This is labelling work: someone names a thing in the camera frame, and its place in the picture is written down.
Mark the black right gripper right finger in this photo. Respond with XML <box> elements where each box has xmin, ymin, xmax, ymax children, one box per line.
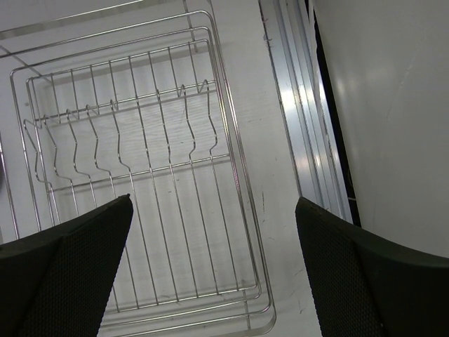
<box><xmin>295</xmin><ymin>197</ymin><xmax>448</xmax><ymax>336</ymax></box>

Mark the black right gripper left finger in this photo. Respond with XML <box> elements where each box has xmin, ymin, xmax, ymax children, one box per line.
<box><xmin>1</xmin><ymin>194</ymin><xmax>133</xmax><ymax>336</ymax></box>

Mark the black plate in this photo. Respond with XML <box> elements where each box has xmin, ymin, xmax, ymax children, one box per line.
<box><xmin>0</xmin><ymin>150</ymin><xmax>6</xmax><ymax>191</ymax></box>

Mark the wire dish rack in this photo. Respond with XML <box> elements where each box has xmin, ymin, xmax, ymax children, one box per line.
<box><xmin>1</xmin><ymin>1</ymin><xmax>276</xmax><ymax>336</ymax></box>

